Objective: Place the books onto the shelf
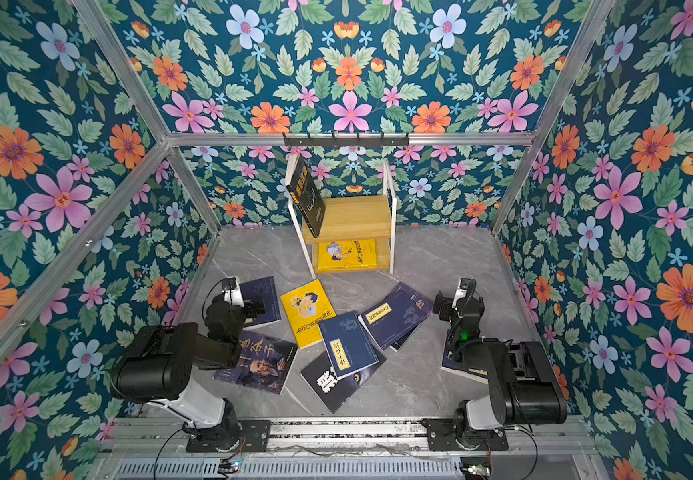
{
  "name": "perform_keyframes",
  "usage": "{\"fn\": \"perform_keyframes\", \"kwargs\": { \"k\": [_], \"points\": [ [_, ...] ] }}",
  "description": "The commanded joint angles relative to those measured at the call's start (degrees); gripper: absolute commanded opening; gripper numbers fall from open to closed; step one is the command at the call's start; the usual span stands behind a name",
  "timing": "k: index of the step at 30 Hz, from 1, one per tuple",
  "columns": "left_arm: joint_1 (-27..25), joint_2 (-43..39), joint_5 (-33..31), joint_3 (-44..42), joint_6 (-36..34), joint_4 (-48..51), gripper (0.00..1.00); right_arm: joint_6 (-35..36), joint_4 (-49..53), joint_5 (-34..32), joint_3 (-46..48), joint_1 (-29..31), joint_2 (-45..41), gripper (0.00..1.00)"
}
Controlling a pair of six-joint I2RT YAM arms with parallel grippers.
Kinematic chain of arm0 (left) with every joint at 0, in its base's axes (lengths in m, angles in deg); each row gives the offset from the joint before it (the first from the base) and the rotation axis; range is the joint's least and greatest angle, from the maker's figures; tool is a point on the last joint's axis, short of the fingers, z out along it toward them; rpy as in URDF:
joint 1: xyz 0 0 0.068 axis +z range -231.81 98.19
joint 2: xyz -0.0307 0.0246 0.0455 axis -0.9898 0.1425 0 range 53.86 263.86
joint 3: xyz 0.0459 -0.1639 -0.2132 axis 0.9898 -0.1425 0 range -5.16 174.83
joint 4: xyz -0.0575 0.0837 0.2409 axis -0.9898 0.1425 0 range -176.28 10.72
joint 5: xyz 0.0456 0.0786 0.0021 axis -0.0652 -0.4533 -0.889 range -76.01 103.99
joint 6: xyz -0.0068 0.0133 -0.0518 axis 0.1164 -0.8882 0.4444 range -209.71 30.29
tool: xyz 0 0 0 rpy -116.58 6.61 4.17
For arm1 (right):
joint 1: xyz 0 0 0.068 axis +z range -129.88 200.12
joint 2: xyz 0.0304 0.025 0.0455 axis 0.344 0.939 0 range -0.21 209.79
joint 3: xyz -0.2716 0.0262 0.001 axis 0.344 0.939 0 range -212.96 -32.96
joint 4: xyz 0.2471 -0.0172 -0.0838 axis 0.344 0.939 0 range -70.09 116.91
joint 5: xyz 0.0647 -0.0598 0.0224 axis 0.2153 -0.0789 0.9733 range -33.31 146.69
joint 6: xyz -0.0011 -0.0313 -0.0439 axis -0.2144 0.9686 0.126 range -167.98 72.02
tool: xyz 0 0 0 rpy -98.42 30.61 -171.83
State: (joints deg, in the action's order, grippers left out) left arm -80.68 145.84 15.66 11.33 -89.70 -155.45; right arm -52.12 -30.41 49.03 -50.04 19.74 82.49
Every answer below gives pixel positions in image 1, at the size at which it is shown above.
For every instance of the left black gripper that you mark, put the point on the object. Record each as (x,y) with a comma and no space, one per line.
(253,306)

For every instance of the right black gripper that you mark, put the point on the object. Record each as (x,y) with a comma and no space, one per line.
(448,306)

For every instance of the navy book yellow label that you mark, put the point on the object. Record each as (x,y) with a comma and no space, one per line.
(398,314)
(347,345)

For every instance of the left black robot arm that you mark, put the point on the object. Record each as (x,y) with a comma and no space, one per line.
(156,369)

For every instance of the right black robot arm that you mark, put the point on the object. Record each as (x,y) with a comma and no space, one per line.
(523,390)

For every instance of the navy book far left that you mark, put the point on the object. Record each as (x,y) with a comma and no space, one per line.
(262,289)

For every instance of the navy book far right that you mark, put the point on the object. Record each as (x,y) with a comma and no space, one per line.
(450,365)

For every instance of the dark portrait book right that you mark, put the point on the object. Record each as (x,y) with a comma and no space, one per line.
(398,344)

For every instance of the dark portrait book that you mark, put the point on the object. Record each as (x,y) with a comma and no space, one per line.
(264,363)
(398,344)

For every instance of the dark portrait book front left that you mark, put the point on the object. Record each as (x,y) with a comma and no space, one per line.
(264,363)

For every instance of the yellow cartoon cover book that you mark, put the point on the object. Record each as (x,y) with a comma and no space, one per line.
(305,308)

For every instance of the white wooden two-tier shelf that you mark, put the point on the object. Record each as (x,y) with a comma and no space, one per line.
(372,217)

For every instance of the black book white characters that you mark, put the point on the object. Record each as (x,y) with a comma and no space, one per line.
(334,392)

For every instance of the black book leaning on shelf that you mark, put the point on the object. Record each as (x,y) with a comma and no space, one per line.
(306,197)

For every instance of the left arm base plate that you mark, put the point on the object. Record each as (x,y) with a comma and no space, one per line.
(246,436)

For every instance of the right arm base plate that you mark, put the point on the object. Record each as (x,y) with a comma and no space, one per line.
(446,435)

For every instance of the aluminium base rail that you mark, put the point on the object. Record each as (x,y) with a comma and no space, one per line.
(334,437)

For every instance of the black hook rail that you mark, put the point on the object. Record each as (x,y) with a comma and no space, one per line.
(333,140)

